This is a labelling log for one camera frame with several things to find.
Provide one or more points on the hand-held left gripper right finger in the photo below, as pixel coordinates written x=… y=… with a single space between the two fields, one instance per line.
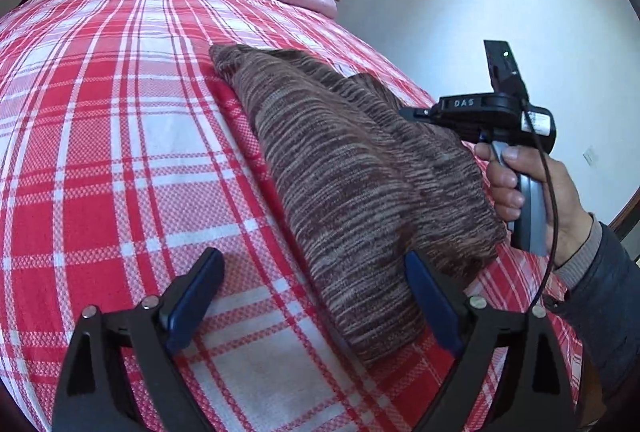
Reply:
x=432 y=302

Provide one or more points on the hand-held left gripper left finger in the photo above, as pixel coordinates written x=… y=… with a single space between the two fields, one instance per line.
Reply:
x=192 y=302

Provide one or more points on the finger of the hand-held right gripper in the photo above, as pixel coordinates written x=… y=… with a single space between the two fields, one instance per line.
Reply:
x=417 y=115

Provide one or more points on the brown knitted sweater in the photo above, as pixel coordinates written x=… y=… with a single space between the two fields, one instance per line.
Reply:
x=340 y=171

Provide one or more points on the person's right forearm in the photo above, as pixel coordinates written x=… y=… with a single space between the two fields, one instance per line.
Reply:
x=610 y=297

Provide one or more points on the person's right hand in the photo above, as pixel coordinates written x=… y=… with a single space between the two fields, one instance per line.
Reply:
x=565 y=207

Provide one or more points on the red plaid blanket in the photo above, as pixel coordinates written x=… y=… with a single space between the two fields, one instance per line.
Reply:
x=110 y=136

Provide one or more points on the white wall socket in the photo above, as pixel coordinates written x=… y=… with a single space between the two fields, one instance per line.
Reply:
x=591 y=155

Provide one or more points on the dark wooden door frame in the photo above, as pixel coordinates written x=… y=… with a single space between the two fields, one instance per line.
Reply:
x=627 y=222

